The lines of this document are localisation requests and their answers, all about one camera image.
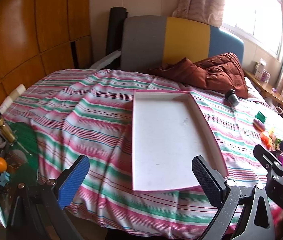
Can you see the striped bedsheet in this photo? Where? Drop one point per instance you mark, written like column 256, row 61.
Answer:
column 81, row 110

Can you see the grey yellow blue headboard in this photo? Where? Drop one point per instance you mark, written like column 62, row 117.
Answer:
column 144, row 42

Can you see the purple oval case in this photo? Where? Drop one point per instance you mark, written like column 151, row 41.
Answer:
column 259, row 125

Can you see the stack of paper cups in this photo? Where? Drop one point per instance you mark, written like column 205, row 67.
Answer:
column 14, row 95

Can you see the orange building block toy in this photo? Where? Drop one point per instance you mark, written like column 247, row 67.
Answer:
column 266, row 137

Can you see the white tray with pink rim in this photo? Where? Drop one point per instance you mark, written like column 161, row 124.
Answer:
column 169, row 135

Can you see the purple box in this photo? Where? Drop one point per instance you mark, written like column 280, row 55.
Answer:
column 266, row 77

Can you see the white cloth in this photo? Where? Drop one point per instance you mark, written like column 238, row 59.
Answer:
column 106, row 58

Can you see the wooden wardrobe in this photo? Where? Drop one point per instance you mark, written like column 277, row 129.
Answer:
column 19, row 30

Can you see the wooden bedside table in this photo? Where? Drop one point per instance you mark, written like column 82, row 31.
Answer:
column 269, row 90

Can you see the green glass table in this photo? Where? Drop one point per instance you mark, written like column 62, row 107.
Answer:
column 24, row 135

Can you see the brown quilted jacket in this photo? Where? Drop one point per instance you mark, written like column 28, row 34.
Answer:
column 219, row 75

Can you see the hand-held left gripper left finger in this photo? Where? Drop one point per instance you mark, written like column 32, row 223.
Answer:
column 72, row 182

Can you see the green spray bottle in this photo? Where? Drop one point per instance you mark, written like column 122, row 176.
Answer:
column 278, row 142

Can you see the black rolled mat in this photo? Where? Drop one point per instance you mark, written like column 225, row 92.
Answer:
column 115, row 30

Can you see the orange fruit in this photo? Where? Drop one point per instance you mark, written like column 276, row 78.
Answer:
column 0, row 165

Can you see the white box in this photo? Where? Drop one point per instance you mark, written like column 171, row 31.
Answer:
column 259, row 70

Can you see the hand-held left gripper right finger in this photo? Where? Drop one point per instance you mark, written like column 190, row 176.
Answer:
column 206, row 180

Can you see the black cylindrical jar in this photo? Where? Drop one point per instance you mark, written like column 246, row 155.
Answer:
column 232, row 97

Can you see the small teal toy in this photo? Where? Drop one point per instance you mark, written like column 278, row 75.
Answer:
column 4, row 178

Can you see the window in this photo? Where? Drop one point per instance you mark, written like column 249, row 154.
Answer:
column 256, row 10

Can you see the white mug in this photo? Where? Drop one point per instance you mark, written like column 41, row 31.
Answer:
column 279, row 109

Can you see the green plastic block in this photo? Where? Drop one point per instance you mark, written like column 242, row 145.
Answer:
column 260, row 116

